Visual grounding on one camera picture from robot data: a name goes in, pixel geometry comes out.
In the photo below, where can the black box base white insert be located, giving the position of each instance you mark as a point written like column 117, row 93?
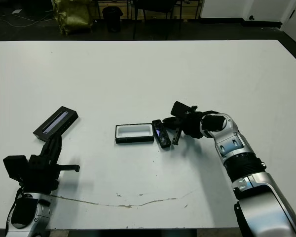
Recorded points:
column 133, row 140

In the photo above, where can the black box lid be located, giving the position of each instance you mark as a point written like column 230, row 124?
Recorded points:
column 69, row 121

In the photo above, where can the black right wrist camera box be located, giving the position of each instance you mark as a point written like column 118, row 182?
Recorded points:
column 180, row 109

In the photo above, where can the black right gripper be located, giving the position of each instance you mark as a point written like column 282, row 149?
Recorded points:
column 191, row 126

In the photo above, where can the white paper on floor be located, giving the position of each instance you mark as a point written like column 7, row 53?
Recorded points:
column 16, row 11

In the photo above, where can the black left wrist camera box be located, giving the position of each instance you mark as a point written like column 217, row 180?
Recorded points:
column 13, row 168

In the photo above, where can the black slim camera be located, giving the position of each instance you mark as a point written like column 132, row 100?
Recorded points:
column 162, row 138

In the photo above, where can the black waste bin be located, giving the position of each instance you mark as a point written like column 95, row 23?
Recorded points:
column 111, row 18

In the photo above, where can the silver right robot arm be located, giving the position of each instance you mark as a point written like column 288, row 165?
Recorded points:
column 236, row 145

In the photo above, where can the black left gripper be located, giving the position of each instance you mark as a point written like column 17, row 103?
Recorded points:
column 42, row 175

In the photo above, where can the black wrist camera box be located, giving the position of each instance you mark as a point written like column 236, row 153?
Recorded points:
column 13, row 168
column 180, row 109

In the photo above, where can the yellowish plastic sack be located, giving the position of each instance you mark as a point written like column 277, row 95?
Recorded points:
column 72, row 17

